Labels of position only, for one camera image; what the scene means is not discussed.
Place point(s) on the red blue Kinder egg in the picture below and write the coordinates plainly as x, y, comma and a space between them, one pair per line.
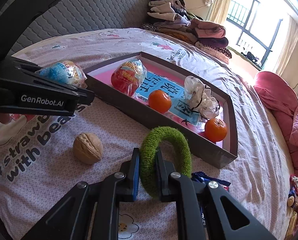
128, 77

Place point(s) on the pile of folded clothes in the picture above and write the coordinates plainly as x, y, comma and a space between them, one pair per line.
171, 18

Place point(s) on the pink quilted blanket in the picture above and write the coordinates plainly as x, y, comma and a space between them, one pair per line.
282, 101

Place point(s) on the orange mandarin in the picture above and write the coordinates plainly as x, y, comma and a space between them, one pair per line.
159, 101
215, 130

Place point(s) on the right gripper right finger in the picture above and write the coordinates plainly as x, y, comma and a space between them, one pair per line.
165, 183

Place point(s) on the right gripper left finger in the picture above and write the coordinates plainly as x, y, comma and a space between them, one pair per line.
133, 176

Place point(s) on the yellow snack packet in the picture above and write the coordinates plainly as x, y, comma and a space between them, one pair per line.
291, 227

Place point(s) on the dark framed window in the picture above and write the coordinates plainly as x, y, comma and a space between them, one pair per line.
252, 29

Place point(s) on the small stuffed doll toy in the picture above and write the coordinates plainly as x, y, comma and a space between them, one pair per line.
293, 193

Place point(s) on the blue white Kinder egg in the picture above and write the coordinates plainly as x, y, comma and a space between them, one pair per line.
65, 72

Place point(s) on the pink and blue book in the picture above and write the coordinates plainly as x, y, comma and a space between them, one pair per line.
179, 111

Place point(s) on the grey quilted headboard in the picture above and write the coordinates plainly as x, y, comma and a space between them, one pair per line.
78, 16

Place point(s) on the walnut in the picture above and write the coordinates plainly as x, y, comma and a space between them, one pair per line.
88, 148

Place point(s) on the beige right curtain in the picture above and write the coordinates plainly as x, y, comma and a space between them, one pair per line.
289, 42

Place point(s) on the pink strawberry print bedsheet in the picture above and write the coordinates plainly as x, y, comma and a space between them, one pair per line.
37, 165

